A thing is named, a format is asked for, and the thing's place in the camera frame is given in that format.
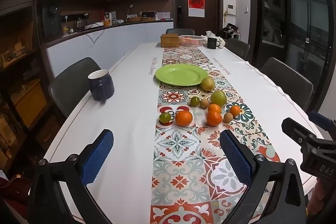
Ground wicker box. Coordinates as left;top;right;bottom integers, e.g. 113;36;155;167
160;34;180;48

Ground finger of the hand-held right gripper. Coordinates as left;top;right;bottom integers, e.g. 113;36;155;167
281;117;328;159
308;110;336;132

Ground dark brown door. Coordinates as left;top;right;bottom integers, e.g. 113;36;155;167
175;0;219;35

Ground green apple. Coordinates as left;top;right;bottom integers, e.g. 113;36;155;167
210;90;227;107

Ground dark red cloth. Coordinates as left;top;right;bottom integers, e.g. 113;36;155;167
0;175;32;211

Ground green plate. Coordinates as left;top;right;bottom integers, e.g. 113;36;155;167
155;64;209;86

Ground pink plastic basket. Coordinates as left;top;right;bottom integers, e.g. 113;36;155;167
179;35;206;46

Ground white crumpled cloth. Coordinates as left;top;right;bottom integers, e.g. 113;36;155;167
201;35;226;48

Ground black coffee machine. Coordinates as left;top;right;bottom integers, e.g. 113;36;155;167
42;5;62;39

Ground dark blue mug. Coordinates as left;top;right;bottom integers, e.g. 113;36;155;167
88;69;115;102

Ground yellow pear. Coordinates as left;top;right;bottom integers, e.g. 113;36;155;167
201;77;215;91

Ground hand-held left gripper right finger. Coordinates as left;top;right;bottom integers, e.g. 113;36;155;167
219;130;307;224

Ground glass sliding door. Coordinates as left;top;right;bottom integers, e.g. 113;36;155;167
249;0;331;114

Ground black mug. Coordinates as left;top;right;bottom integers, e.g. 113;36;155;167
207;37;221;49

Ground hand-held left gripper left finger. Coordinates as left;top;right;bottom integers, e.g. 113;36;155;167
28;129;114;224

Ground black countertop appliance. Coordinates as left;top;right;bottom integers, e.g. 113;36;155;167
140;11;156;21

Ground white lower cabinets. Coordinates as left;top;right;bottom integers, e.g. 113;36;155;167
46;20;174;77

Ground grey dining chair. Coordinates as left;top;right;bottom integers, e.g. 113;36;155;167
48;57;103;119
225;38;250;60
165;28;195;36
261;57;314;111

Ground red and white door poster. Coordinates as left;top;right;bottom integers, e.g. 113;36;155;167
188;0;205;17

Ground dark bag on stool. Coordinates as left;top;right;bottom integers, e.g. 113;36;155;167
223;23;240;39

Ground person's right hand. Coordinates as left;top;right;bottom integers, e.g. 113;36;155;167
306;178;336;224

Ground patterned table runner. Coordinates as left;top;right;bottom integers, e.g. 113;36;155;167
150;47;281;224

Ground thin hanging cable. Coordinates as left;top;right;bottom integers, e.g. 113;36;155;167
84;27;105;44

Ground wooden storage shelf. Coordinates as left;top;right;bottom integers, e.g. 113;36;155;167
0;0;63;174

